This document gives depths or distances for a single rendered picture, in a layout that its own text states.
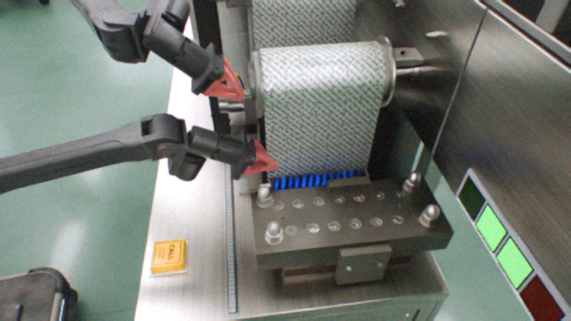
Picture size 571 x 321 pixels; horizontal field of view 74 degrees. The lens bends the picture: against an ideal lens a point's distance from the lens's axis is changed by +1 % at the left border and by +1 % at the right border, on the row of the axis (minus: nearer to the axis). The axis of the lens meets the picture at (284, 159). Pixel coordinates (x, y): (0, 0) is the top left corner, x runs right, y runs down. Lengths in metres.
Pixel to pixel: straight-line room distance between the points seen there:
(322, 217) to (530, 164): 0.40
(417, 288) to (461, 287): 1.16
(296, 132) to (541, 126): 0.43
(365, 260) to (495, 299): 1.35
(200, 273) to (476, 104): 0.64
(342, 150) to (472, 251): 1.44
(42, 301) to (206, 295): 1.06
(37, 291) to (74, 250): 0.43
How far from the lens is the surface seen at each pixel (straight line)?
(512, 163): 0.61
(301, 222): 0.79
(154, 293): 0.90
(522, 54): 0.59
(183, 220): 0.99
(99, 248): 2.20
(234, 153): 0.78
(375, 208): 0.84
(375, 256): 0.79
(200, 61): 0.71
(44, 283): 1.89
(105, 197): 2.43
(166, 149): 0.73
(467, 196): 0.70
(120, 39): 0.72
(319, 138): 0.81
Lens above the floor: 1.66
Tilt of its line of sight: 43 degrees down
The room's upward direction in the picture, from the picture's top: straight up
